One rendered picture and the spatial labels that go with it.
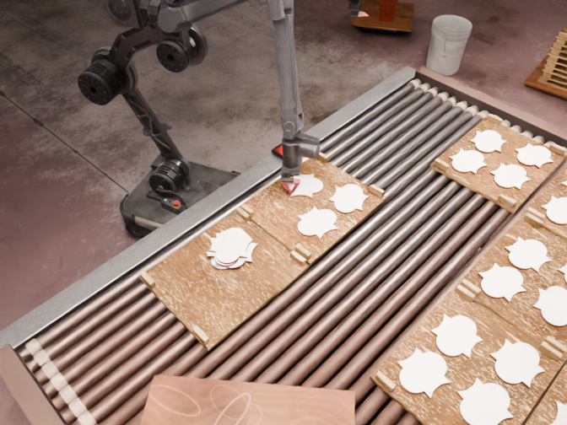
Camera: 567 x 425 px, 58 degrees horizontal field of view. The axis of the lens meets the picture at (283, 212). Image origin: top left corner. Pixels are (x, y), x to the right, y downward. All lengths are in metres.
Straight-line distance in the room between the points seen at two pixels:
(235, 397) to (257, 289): 0.40
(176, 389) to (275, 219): 0.70
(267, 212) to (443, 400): 0.82
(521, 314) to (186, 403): 0.98
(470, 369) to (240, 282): 0.70
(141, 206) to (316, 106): 1.61
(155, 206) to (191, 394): 1.67
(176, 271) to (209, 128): 2.15
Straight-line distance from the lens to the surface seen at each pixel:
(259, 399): 1.31
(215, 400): 1.32
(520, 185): 2.04
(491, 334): 1.61
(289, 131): 1.70
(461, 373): 1.52
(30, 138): 4.01
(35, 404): 1.55
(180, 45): 2.23
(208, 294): 1.59
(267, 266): 1.64
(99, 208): 3.29
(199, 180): 2.92
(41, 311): 1.74
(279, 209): 1.79
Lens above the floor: 2.25
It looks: 47 degrees down
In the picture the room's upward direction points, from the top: 1 degrees counter-clockwise
